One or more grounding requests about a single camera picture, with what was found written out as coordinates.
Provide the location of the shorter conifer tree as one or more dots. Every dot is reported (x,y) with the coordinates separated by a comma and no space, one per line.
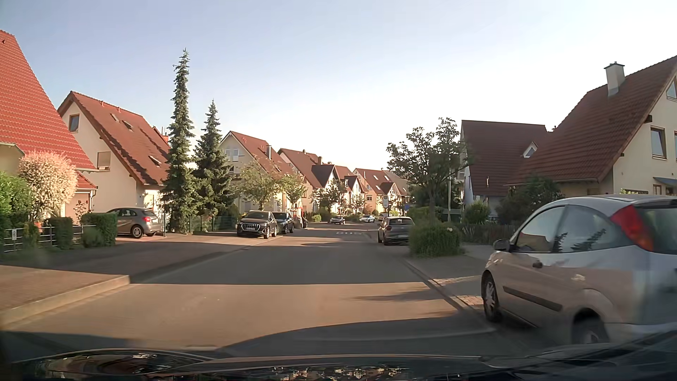
(213,164)

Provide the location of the tall conifer tree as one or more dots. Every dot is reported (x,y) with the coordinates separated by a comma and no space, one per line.
(180,158)

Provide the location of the grey asphalt road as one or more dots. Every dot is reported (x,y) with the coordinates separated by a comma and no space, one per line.
(296,296)

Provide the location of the black suv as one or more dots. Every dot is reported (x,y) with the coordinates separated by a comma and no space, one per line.
(257,223)

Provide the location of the silver hatchback car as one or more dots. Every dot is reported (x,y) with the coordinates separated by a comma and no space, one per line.
(587,270)

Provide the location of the wooden fence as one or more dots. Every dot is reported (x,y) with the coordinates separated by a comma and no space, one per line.
(486,233)

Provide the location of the trimmed green hedge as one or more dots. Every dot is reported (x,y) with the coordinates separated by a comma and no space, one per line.
(99,227)

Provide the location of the dark car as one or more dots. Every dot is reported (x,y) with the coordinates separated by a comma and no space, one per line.
(284,222)
(337,220)

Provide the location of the cream house with chimney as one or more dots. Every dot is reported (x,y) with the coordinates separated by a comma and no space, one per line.
(619,132)

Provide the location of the cream house with red roof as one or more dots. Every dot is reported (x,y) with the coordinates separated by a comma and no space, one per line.
(113,153)

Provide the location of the grey hatchback car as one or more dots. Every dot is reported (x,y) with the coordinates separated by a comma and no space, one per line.
(135,220)

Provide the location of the house with dark brown roof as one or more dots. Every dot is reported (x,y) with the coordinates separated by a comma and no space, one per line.
(494,158)

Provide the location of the grey parked car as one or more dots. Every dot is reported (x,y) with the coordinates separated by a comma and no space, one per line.
(395,230)

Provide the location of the white car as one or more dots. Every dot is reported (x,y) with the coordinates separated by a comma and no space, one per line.
(367,218)

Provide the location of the small leafy trees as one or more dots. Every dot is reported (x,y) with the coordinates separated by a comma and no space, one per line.
(269,185)

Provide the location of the dark green bush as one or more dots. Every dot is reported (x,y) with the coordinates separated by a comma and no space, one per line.
(526,198)

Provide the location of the paved pavement with kerb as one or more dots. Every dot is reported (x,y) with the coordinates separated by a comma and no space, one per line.
(63,275)

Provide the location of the road sign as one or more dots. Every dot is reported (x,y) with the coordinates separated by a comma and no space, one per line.
(385,204)

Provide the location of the car's own bonnet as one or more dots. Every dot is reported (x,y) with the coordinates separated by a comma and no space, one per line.
(338,368)

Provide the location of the house with red tiled roof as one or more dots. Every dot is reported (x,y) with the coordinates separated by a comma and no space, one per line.
(26,116)

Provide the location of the lamp post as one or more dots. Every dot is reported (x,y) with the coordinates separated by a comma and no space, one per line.
(449,198)

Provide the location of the leafy tree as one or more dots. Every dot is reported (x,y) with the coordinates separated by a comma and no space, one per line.
(428,164)

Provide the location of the metal railing fence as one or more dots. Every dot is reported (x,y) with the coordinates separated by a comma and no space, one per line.
(31,237)

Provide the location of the round green bush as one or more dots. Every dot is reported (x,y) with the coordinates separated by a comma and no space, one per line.
(435,239)

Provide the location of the pale flowering bush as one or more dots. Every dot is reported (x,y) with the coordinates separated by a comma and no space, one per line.
(48,180)

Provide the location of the row of houses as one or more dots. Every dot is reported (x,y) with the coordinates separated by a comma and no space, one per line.
(317,174)

